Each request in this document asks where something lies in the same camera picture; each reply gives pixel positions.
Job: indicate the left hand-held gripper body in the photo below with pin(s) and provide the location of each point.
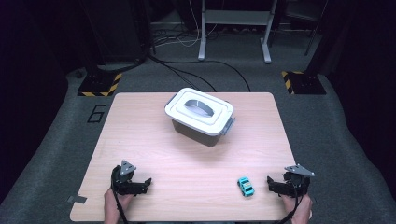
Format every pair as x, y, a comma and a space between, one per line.
123, 182

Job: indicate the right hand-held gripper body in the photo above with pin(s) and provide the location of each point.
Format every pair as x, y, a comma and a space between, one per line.
297, 185

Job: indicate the blue toy car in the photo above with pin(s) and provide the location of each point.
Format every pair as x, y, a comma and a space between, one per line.
246, 186

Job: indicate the brown transparent storage box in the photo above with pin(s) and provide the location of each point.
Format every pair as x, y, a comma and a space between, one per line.
199, 137

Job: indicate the person's right hand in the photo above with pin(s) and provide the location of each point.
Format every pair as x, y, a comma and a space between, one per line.
303, 208

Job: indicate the person's left hand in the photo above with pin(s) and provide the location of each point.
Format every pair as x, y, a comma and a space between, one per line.
111, 205

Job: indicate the grey tape strip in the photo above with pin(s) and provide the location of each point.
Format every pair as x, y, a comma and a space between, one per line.
77, 199

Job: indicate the black base with yellow stripes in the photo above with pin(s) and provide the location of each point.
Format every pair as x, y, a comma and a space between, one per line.
98, 84
306, 83

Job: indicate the white metal stand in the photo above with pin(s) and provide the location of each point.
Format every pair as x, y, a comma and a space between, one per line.
236, 17

